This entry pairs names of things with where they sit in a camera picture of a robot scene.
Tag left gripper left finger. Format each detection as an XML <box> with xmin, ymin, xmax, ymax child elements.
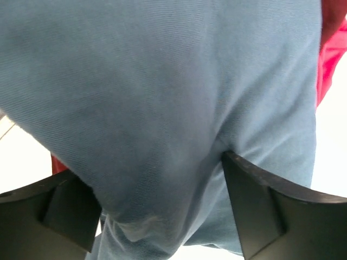
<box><xmin>1</xmin><ymin>171</ymin><xmax>101</xmax><ymax>260</ymax></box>

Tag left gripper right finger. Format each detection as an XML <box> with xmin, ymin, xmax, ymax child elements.
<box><xmin>222</xmin><ymin>152</ymin><xmax>346</xmax><ymax>260</ymax></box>

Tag teal blue t shirt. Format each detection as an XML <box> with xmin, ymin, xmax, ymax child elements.
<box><xmin>1</xmin><ymin>1</ymin><xmax>322</xmax><ymax>259</ymax></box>

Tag pink folded t shirt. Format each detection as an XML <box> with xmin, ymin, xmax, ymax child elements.
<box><xmin>50</xmin><ymin>0</ymin><xmax>347</xmax><ymax>176</ymax></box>

